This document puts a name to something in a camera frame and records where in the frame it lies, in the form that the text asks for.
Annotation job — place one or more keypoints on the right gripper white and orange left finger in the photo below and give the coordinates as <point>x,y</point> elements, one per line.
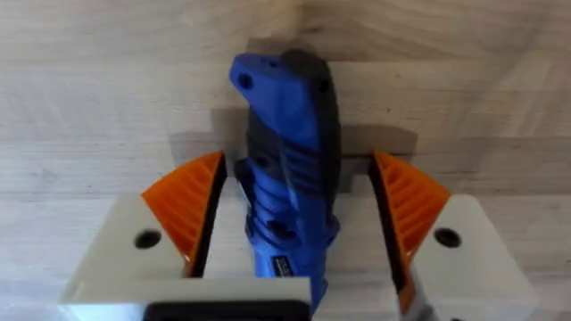
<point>178,209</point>

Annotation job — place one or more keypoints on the right gripper white and orange right finger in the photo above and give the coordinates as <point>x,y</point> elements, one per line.
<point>446,249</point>

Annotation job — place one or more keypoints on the blue electric screwdriver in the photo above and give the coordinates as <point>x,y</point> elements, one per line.
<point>290,169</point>

